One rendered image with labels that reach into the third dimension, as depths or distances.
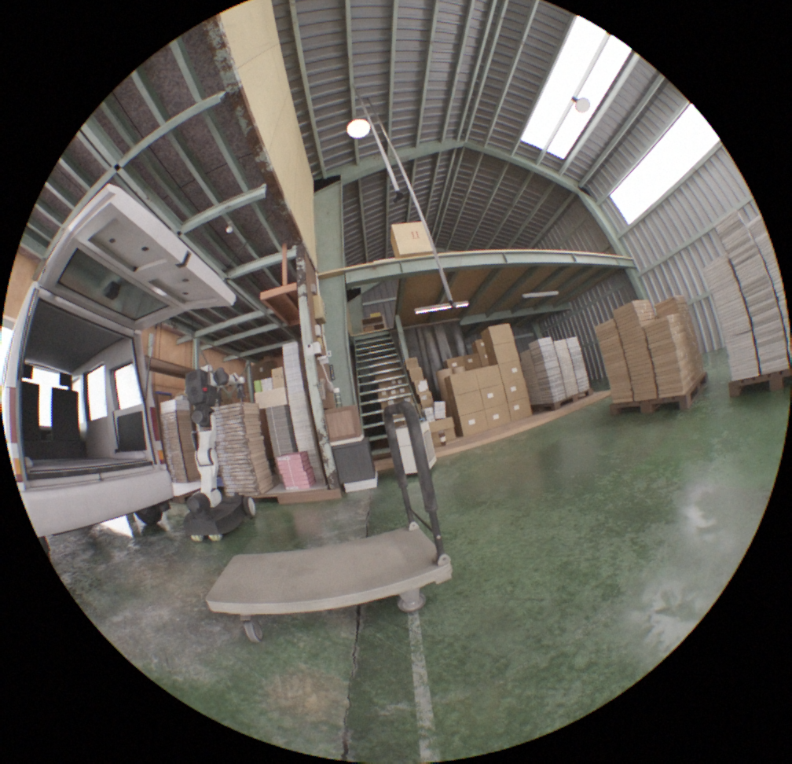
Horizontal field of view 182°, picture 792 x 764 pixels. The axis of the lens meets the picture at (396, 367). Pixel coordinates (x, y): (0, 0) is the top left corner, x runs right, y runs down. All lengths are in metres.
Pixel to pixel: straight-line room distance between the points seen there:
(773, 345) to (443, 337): 6.47
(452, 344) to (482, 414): 2.87
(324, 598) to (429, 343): 6.08
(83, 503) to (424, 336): 6.69
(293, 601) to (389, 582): 0.31
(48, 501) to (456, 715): 1.95
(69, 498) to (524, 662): 2.13
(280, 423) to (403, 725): 2.94
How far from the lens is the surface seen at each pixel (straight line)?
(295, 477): 2.75
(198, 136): 2.49
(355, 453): 2.54
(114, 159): 2.58
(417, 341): 6.38
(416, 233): 4.08
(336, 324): 3.58
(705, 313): 7.22
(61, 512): 1.96
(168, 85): 2.42
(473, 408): 4.12
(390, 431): 1.03
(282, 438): 3.10
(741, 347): 2.89
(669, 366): 2.93
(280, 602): 0.92
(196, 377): 2.44
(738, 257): 2.87
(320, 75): 5.07
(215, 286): 1.76
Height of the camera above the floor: 0.75
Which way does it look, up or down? 9 degrees up
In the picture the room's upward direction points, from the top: 12 degrees counter-clockwise
